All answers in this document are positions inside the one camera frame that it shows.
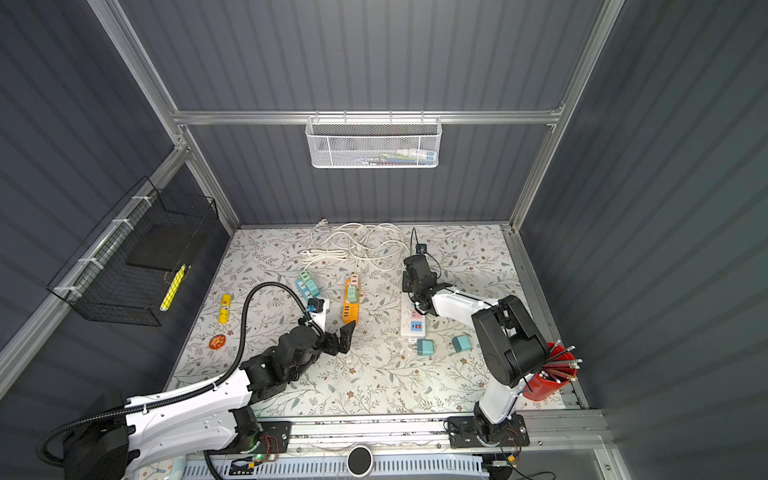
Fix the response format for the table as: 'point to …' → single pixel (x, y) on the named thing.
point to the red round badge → (217, 341)
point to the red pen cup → (560, 367)
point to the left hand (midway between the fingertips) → (341, 320)
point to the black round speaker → (359, 461)
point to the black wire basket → (131, 269)
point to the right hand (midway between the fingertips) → (418, 273)
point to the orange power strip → (350, 310)
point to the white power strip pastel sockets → (410, 327)
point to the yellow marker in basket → (173, 289)
